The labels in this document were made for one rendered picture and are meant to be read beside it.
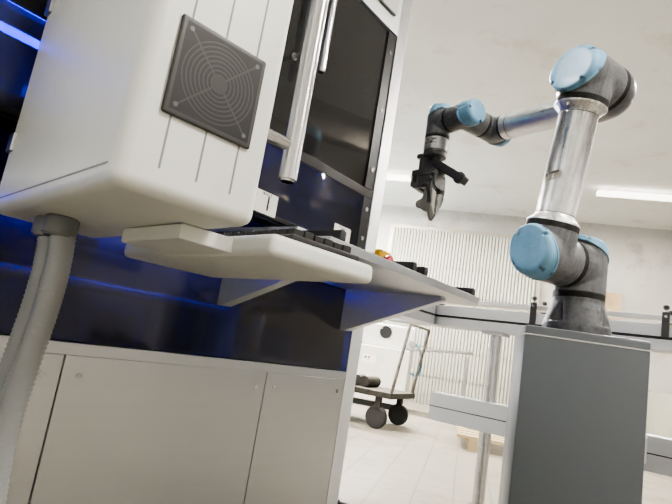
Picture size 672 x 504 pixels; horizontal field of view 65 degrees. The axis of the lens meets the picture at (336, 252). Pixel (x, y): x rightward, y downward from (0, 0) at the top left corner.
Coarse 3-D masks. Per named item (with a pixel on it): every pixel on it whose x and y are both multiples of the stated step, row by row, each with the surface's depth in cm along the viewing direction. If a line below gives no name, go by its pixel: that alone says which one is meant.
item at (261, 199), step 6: (258, 192) 140; (264, 192) 142; (258, 198) 140; (264, 198) 142; (270, 198) 144; (276, 198) 146; (258, 204) 140; (264, 204) 142; (270, 204) 144; (276, 204) 146; (258, 210) 141; (264, 210) 142; (270, 210) 144; (270, 216) 144
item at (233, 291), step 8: (224, 280) 131; (232, 280) 129; (240, 280) 127; (248, 280) 125; (256, 280) 124; (264, 280) 122; (272, 280) 120; (280, 280) 119; (224, 288) 130; (232, 288) 128; (240, 288) 126; (248, 288) 125; (256, 288) 123; (264, 288) 122; (272, 288) 123; (224, 296) 129; (232, 296) 128; (240, 296) 126; (248, 296) 126; (256, 296) 126; (224, 304) 129; (232, 304) 130
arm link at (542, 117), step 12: (528, 108) 148; (540, 108) 144; (552, 108) 141; (624, 108) 125; (492, 120) 157; (504, 120) 154; (516, 120) 150; (528, 120) 147; (540, 120) 144; (552, 120) 141; (600, 120) 132; (492, 132) 158; (504, 132) 155; (516, 132) 152; (528, 132) 150; (492, 144) 164; (504, 144) 163
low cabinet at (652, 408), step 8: (648, 392) 749; (648, 400) 745; (656, 400) 715; (664, 400) 687; (648, 408) 742; (656, 408) 711; (664, 408) 683; (648, 416) 738; (656, 416) 708; (664, 416) 680; (648, 424) 734; (656, 424) 705; (664, 424) 677; (648, 432) 731; (656, 432) 701; (664, 432) 674
